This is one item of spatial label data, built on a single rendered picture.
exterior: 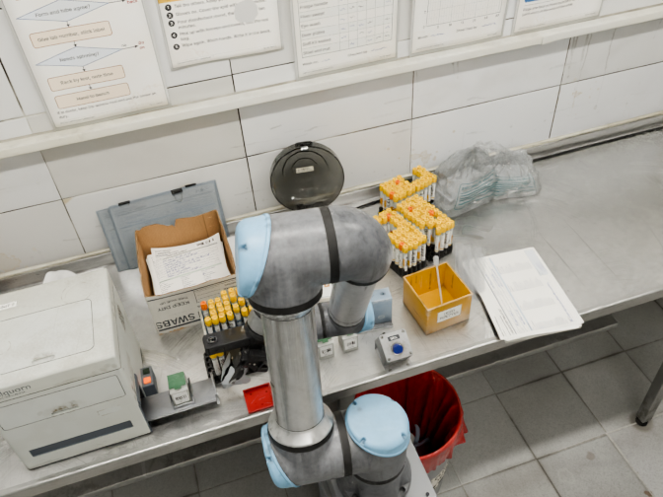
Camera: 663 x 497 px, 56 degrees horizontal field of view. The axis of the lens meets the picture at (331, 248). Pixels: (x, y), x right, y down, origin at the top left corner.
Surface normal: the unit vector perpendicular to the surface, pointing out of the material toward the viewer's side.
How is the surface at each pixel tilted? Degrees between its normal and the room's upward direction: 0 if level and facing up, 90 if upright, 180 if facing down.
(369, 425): 10
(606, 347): 0
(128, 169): 90
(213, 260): 1
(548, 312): 1
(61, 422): 90
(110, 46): 94
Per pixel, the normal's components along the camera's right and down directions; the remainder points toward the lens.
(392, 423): 0.11, -0.73
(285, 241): 0.09, -0.26
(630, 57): 0.32, 0.63
